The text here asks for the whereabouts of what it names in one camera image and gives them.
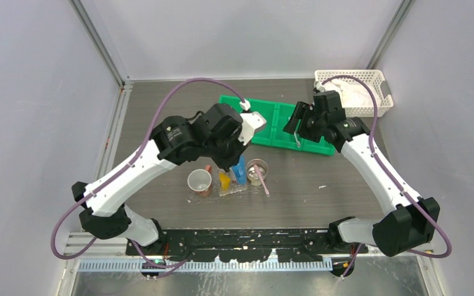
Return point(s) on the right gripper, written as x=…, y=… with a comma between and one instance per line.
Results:
x=302, y=109

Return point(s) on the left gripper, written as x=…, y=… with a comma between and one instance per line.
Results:
x=226, y=163

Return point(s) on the blue toothpaste tube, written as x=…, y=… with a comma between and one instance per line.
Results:
x=239, y=171

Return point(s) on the clear acrylic toothbrush holder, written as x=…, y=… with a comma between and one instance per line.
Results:
x=234, y=187

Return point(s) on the yellow toothpaste tube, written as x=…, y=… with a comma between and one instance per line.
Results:
x=225, y=180

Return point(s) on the clear oval acrylic tray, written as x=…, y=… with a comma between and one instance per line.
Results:
x=213, y=197

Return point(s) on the brown steel cup with handle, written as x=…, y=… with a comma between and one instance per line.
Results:
x=200, y=181

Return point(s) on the pink toothbrush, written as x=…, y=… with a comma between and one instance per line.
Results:
x=261, y=179

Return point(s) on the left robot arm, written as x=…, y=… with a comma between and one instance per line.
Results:
x=221, y=134

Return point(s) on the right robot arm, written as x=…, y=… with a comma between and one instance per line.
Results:
x=409, y=218

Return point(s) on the white cloth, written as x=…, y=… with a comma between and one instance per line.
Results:
x=352, y=93

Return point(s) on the white perforated plastic basket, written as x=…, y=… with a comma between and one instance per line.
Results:
x=372, y=80

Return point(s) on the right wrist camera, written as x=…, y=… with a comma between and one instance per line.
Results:
x=318, y=87

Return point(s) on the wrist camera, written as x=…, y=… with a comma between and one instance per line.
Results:
x=318, y=87
x=253, y=122

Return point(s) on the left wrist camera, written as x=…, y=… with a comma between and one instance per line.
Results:
x=253, y=122

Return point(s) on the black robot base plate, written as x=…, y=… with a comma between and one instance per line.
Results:
x=290, y=245

